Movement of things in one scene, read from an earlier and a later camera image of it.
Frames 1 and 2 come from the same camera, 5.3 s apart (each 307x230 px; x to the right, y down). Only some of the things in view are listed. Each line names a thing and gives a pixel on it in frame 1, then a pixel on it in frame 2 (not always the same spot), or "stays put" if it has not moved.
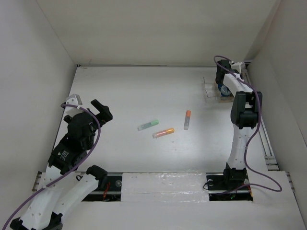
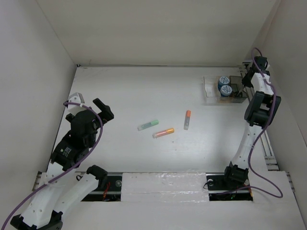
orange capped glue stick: (187, 120) stays put
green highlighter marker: (151, 123) stays put
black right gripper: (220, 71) -> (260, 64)
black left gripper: (104, 116) stays put
